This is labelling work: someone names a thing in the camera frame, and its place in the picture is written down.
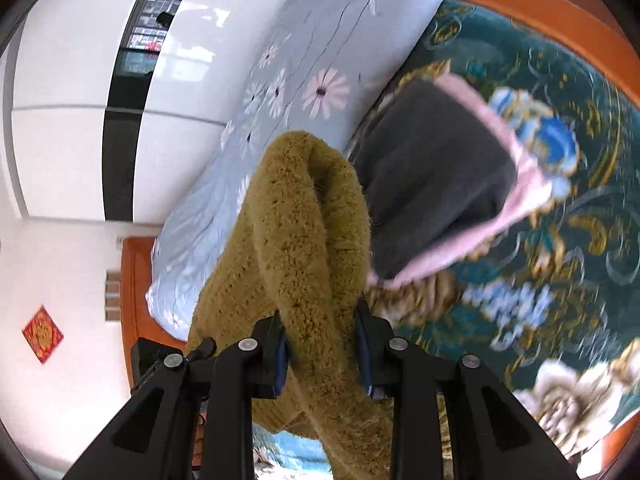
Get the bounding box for white wardrobe with black stripe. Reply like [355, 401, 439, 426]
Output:
[0, 0, 296, 222]

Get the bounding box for light blue floral pillow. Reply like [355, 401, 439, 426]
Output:
[145, 0, 468, 341]

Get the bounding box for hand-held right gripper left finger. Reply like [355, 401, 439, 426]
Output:
[65, 310, 292, 480]

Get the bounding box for olive knit sweater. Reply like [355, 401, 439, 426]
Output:
[186, 131, 396, 480]

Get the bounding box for wall switch panel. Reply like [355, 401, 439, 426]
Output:
[105, 270, 122, 322]

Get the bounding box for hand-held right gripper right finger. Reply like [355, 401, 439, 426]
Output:
[354, 300, 571, 480]

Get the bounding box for red square wall decoration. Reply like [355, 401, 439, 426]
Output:
[21, 304, 65, 365]

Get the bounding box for dark grey garment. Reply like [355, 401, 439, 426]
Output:
[345, 80, 518, 281]

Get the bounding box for teal floral blanket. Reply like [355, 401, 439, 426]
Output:
[252, 0, 640, 480]

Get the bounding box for cream fuzzy sweater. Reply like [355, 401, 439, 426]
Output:
[365, 72, 571, 291]

